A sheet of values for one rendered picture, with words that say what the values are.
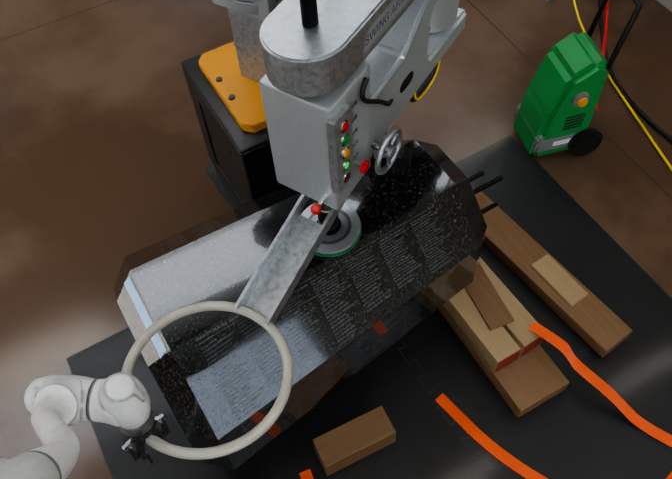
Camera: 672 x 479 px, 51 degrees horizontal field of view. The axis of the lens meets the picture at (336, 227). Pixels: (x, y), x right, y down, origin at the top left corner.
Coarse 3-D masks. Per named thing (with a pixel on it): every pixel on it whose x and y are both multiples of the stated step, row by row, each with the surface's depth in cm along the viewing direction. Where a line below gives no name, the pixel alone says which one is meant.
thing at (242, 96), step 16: (224, 48) 298; (208, 64) 293; (224, 64) 292; (208, 80) 292; (224, 80) 287; (240, 80) 287; (224, 96) 282; (240, 96) 282; (256, 96) 281; (240, 112) 277; (256, 112) 276; (256, 128) 274
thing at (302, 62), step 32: (288, 0) 171; (320, 0) 170; (352, 0) 170; (384, 0) 170; (288, 32) 164; (320, 32) 164; (352, 32) 163; (384, 32) 178; (288, 64) 161; (320, 64) 160; (352, 64) 169
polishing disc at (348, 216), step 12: (312, 204) 241; (312, 216) 238; (348, 216) 237; (348, 228) 234; (360, 228) 235; (324, 240) 232; (336, 240) 232; (348, 240) 232; (324, 252) 230; (336, 252) 230
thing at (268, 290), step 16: (288, 224) 218; (304, 224) 221; (320, 224) 220; (288, 240) 220; (304, 240) 219; (320, 240) 216; (272, 256) 218; (288, 256) 218; (304, 256) 212; (256, 272) 213; (272, 272) 217; (288, 272) 216; (256, 288) 216; (272, 288) 215; (288, 288) 210; (240, 304) 212; (256, 304) 215; (272, 304) 214; (272, 320) 210
